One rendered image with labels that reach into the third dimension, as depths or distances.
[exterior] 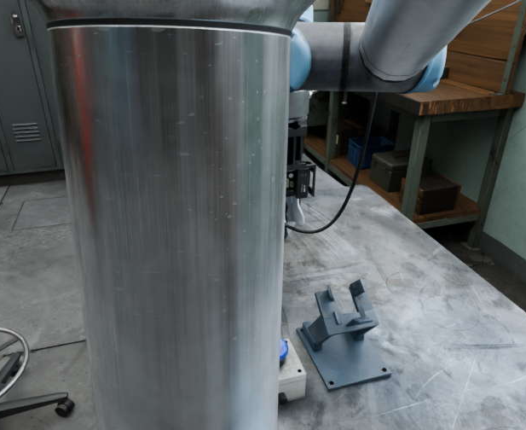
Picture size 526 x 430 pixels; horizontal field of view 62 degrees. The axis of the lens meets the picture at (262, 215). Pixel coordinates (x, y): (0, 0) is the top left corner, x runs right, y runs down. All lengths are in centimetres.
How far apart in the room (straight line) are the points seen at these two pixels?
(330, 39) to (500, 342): 54
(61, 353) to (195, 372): 184
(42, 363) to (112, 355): 182
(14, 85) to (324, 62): 305
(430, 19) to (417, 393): 51
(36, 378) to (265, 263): 181
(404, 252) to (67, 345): 146
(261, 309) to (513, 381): 62
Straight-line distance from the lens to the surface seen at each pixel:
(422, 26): 34
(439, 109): 213
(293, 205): 73
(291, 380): 62
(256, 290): 17
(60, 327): 214
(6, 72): 344
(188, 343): 16
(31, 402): 174
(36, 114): 347
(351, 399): 66
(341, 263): 92
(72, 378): 189
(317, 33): 52
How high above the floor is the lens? 130
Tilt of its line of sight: 28 degrees down
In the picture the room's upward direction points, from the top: straight up
